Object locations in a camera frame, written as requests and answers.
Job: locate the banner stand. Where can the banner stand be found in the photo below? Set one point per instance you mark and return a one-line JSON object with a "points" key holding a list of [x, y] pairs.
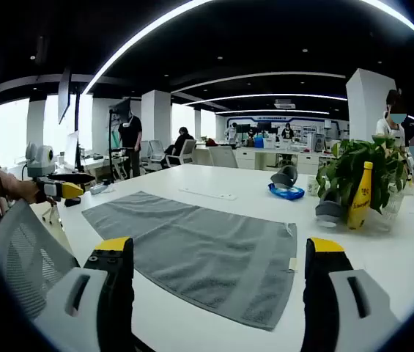
{"points": [[117, 121]]}

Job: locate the white low cabinet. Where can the white low cabinet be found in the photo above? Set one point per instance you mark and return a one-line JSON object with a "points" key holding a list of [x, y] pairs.
{"points": [[258, 157]]}

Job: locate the white power strip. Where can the white power strip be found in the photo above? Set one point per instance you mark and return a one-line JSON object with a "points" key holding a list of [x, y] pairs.
{"points": [[100, 188]]}

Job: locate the white office chair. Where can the white office chair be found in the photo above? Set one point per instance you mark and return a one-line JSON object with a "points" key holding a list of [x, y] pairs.
{"points": [[186, 152], [223, 157]]}

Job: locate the yellow bottle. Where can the yellow bottle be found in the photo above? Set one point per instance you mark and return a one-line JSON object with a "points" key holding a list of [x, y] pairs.
{"points": [[360, 209]]}

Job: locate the person's left hand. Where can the person's left hand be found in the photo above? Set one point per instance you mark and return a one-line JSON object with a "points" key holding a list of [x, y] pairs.
{"points": [[27, 191]]}

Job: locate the green potted plant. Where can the green potted plant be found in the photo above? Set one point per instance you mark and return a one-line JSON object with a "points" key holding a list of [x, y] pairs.
{"points": [[353, 165]]}

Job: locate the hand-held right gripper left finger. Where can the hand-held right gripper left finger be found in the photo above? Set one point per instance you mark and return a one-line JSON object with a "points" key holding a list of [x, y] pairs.
{"points": [[115, 293]]}

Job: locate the ceiling air conditioner unit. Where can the ceiling air conditioner unit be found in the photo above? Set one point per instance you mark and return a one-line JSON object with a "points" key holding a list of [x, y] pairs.
{"points": [[285, 104]]}

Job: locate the grey towel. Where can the grey towel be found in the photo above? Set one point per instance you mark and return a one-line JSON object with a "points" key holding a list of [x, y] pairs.
{"points": [[199, 242]]}

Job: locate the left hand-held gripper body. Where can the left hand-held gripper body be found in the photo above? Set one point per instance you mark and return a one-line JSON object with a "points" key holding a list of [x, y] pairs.
{"points": [[41, 163]]}

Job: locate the desk monitor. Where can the desk monitor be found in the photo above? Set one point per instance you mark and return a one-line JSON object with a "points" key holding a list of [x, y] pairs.
{"points": [[71, 150]]}

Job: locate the blue wipes packet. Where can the blue wipes packet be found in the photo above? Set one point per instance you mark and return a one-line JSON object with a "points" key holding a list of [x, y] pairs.
{"points": [[287, 192]]}

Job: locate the hanging black monitor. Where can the hanging black monitor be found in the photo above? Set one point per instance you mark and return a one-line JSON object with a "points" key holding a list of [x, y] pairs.
{"points": [[64, 95]]}

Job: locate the white flat strip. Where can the white flat strip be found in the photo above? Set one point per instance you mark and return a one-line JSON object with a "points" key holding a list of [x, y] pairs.
{"points": [[206, 193]]}

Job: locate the clear glass vase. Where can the clear glass vase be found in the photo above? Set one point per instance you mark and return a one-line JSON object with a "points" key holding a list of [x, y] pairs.
{"points": [[393, 205]]}

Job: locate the grey mesh chair back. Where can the grey mesh chair back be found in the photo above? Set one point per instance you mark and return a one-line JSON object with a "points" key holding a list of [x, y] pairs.
{"points": [[23, 256]]}

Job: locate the white cup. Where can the white cup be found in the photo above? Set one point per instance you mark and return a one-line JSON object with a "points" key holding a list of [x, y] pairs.
{"points": [[313, 187]]}

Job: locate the white table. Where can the white table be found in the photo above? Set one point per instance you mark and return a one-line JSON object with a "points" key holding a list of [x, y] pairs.
{"points": [[214, 330]]}

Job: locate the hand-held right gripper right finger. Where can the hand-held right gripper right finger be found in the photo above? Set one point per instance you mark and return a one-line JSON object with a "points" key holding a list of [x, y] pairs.
{"points": [[320, 300]]}

